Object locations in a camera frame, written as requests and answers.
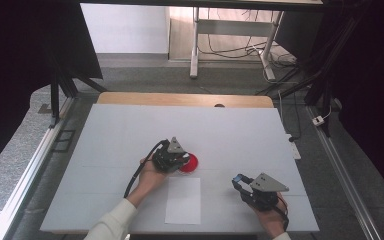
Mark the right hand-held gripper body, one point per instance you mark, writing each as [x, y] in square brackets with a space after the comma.
[261, 198]

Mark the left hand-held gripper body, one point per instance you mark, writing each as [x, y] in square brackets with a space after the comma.
[166, 160]

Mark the round red ink pad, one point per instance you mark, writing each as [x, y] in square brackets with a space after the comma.
[192, 164]

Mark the small blue white stamp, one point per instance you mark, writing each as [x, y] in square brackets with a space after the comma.
[236, 179]

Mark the person's left hand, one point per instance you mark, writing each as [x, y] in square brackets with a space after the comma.
[150, 178]

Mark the person's right hand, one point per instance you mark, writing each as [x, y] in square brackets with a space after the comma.
[275, 221]

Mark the large white board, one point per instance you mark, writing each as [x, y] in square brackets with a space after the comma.
[186, 126]

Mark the white paper sheet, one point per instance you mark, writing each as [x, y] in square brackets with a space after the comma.
[183, 201]

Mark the white power strip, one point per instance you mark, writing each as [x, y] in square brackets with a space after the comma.
[294, 148]

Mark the wooden table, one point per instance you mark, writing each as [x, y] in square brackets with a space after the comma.
[166, 99]

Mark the small white plug adapter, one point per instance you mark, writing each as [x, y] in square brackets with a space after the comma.
[318, 120]

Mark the black metal stand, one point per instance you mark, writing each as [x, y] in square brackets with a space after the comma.
[55, 100]
[323, 83]

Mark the black curtain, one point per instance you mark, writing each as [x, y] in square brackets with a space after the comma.
[13, 66]
[373, 100]

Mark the aluminium floor rail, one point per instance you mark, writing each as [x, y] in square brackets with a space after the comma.
[30, 170]
[343, 173]

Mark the black floor frame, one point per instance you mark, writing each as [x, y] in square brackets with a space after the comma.
[64, 140]

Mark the white desk frame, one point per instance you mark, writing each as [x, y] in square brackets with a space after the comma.
[233, 27]

